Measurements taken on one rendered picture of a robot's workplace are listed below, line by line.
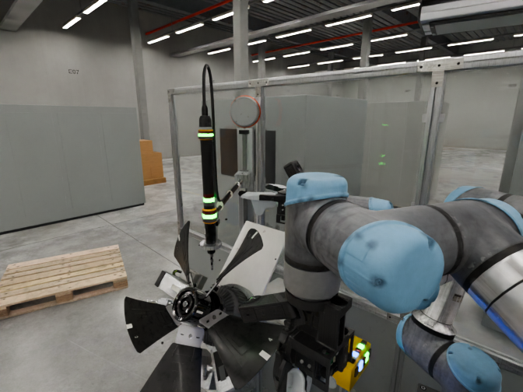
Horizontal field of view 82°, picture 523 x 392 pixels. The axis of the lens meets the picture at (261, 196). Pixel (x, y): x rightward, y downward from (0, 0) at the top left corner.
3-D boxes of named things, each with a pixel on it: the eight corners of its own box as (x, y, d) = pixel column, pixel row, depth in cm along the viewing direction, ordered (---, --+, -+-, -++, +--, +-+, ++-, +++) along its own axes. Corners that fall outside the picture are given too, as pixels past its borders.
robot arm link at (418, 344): (426, 384, 81) (503, 190, 73) (385, 345, 94) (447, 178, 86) (454, 381, 85) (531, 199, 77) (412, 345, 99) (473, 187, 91)
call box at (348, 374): (343, 353, 117) (345, 330, 114) (369, 366, 110) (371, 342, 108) (322, 379, 105) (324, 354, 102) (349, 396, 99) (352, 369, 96)
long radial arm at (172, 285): (221, 301, 132) (204, 295, 124) (212, 318, 130) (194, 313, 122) (182, 278, 151) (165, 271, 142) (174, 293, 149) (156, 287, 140)
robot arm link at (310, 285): (272, 259, 39) (307, 240, 45) (272, 290, 40) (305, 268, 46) (323, 279, 35) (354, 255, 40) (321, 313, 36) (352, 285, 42)
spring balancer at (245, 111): (231, 127, 162) (229, 127, 155) (230, 96, 158) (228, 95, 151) (261, 127, 160) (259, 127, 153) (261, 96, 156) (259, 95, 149)
